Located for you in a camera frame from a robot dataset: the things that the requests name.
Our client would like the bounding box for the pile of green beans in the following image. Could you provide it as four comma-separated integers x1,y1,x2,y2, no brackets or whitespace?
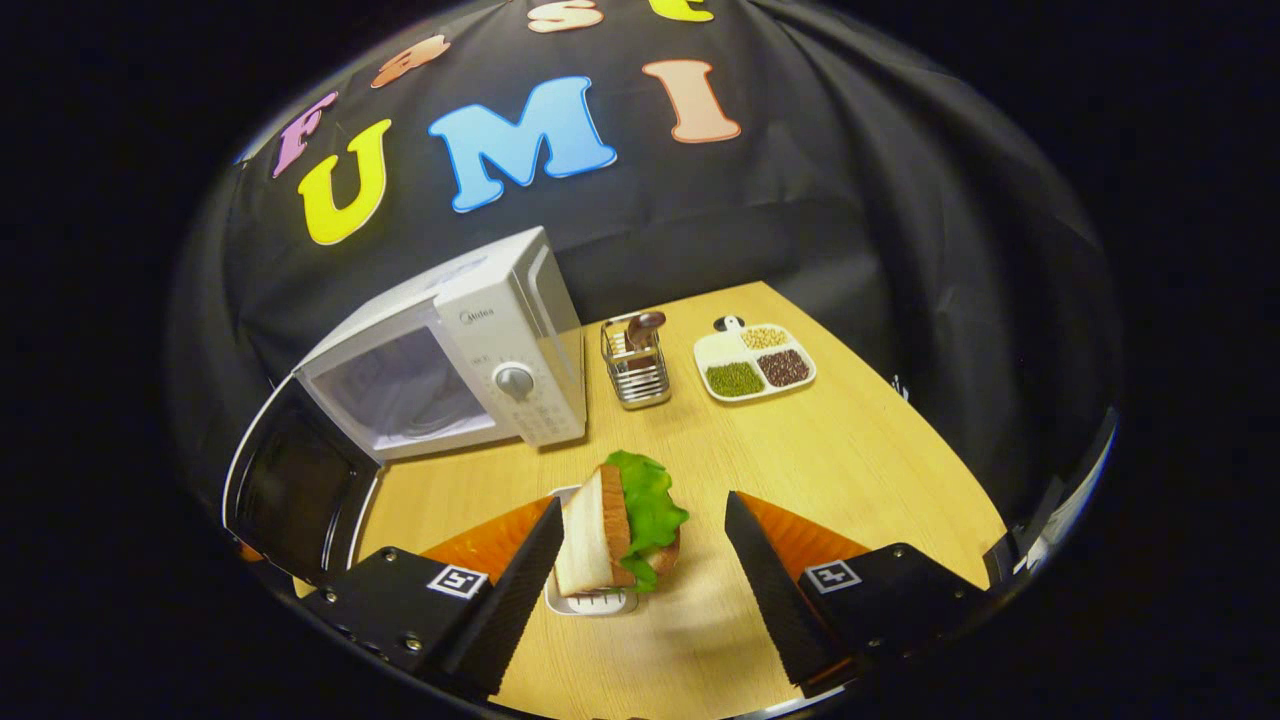
705,362,766,399

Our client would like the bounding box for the lettuce sandwich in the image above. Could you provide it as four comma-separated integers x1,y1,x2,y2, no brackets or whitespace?
553,450,691,598

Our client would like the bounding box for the white microwave oven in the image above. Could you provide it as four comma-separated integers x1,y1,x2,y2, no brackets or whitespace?
222,226,588,586

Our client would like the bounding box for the metal wire utensil holder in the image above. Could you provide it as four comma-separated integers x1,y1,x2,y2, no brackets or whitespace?
600,312,673,411

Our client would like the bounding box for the pile of red beans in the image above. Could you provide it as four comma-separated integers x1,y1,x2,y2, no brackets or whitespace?
757,348,812,389

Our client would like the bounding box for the white rectangular plate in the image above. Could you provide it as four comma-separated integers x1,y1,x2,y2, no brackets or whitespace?
545,485,641,617

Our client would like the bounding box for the white divided dish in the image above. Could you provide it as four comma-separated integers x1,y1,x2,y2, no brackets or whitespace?
693,315,818,403

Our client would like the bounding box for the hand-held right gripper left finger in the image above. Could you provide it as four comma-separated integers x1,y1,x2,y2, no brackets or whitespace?
300,497,566,698

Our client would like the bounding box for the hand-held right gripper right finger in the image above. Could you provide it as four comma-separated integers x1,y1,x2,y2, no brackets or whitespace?
724,490,991,701

